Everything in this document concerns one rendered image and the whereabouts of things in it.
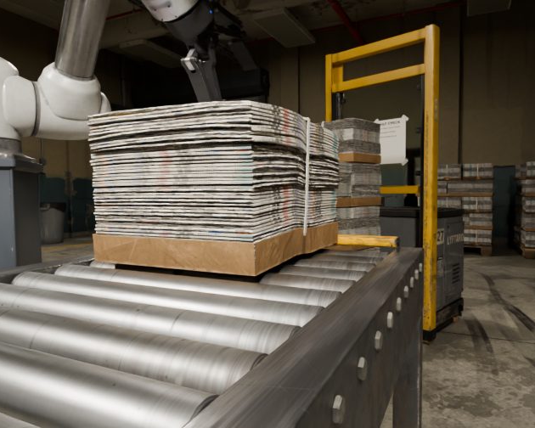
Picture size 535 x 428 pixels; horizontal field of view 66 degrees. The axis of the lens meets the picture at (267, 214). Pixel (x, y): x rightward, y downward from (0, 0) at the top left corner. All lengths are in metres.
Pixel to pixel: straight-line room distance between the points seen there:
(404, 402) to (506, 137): 7.40
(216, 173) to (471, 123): 7.68
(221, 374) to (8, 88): 1.10
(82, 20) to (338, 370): 1.10
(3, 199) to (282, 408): 1.06
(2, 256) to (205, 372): 0.98
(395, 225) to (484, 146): 5.42
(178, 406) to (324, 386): 0.08
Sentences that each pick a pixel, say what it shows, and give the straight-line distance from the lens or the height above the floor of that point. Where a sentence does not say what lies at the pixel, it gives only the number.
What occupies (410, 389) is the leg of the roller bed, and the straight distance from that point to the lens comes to 0.89.
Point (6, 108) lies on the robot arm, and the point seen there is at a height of 1.13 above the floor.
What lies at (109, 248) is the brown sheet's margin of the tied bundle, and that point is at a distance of 0.67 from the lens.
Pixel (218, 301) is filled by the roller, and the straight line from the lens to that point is 0.44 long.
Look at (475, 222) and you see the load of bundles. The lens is 6.43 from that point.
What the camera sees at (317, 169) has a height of 0.95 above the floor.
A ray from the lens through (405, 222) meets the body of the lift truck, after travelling 2.77.
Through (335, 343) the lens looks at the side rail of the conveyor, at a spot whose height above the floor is 0.80.
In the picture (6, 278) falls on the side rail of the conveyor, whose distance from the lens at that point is 0.68.
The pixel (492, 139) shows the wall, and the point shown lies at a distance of 8.10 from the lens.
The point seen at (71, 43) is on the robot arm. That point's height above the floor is 1.30.
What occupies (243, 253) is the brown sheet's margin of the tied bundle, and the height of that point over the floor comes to 0.83.
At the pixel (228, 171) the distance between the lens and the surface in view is 0.53.
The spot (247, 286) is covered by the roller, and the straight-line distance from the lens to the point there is 0.50.
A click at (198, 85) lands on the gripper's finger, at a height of 1.08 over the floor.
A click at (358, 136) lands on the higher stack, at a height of 1.20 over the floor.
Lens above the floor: 0.91
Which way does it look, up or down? 3 degrees down
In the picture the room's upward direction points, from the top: straight up
